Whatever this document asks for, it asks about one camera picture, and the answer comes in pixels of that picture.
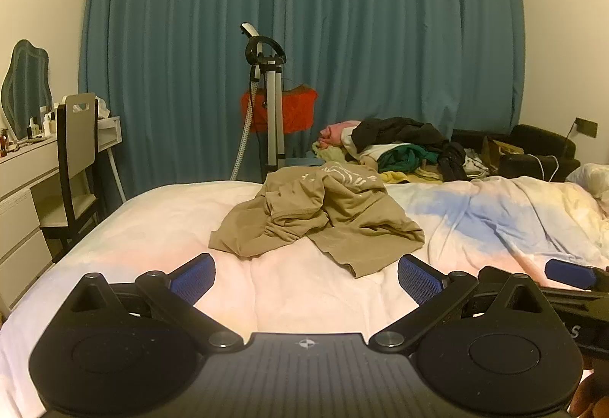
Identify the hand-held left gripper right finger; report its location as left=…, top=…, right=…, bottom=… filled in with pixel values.
left=368, top=255, right=555, bottom=352

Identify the pastel duvet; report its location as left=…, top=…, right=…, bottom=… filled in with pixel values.
left=0, top=163, right=609, bottom=418

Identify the cardboard box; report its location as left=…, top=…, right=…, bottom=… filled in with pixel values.
left=481, top=136, right=524, bottom=171

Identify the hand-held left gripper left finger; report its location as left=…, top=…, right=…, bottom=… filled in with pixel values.
left=62, top=253, right=241, bottom=349

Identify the white cable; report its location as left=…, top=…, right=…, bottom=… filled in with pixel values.
left=523, top=154, right=560, bottom=183

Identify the white dresser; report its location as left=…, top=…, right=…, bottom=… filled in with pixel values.
left=0, top=132, right=60, bottom=319

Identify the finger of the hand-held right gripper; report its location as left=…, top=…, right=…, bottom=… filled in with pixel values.
left=544, top=258, right=609, bottom=294

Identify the blue curtain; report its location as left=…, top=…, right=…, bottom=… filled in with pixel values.
left=78, top=0, right=526, bottom=209

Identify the beige and black chair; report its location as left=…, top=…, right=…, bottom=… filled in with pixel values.
left=38, top=93, right=103, bottom=264

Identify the black sofa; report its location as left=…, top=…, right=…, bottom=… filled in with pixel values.
left=450, top=124, right=580, bottom=183

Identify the wavy mirror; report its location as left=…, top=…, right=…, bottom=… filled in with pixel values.
left=0, top=40, right=51, bottom=140

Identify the tan printed t-shirt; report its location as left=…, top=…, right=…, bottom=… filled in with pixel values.
left=209, top=162, right=426, bottom=279

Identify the pile of mixed clothes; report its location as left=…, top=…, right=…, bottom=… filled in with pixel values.
left=311, top=116, right=491, bottom=185

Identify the white side table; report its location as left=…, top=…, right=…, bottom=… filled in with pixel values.
left=95, top=116, right=128, bottom=202

